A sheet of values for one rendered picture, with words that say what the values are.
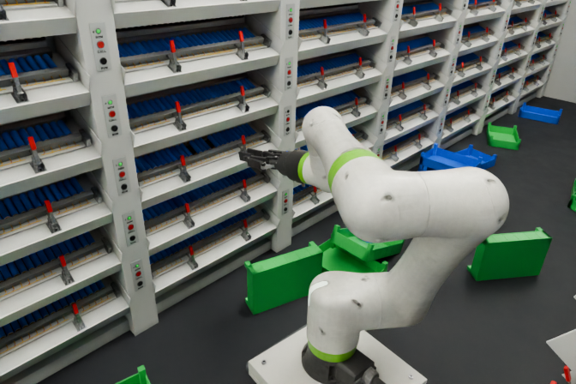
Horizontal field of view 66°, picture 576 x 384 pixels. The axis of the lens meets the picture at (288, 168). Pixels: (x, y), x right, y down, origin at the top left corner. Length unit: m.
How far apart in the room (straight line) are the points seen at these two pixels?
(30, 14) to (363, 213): 0.91
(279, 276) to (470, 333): 0.74
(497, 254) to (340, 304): 1.15
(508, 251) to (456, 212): 1.35
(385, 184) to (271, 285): 1.09
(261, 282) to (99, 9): 1.04
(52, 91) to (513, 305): 1.80
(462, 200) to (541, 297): 1.44
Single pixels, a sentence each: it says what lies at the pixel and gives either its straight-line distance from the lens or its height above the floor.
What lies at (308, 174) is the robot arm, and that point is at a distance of 1.18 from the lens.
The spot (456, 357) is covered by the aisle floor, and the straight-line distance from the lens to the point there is 1.77.
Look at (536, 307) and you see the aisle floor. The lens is 2.10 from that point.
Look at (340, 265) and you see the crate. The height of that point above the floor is 0.00.
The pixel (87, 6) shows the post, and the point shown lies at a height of 1.12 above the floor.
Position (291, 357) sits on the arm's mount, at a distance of 1.23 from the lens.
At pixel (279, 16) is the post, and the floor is 1.04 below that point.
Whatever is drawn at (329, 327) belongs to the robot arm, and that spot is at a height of 0.50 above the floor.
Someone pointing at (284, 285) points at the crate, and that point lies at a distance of 1.75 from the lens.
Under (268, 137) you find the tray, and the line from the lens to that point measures 1.78.
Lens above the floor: 1.27
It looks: 27 degrees down
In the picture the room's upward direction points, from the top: 2 degrees clockwise
